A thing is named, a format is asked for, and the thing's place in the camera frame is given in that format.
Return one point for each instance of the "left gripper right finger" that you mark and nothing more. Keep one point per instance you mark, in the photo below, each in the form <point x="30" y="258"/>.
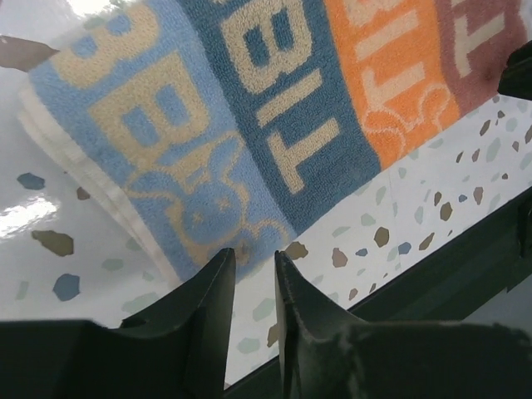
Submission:
<point x="326" y="352"/>

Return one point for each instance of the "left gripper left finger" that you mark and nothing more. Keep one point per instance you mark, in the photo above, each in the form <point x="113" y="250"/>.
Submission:
<point x="175" y="348"/>

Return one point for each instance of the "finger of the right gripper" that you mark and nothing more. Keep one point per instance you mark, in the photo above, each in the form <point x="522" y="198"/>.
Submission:
<point x="516" y="78"/>

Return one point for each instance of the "white orange patterned towel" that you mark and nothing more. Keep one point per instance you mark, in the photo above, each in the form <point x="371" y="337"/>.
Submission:
<point x="203" y="125"/>

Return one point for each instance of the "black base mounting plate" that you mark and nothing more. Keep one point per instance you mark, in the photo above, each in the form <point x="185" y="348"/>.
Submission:
<point x="447" y="286"/>

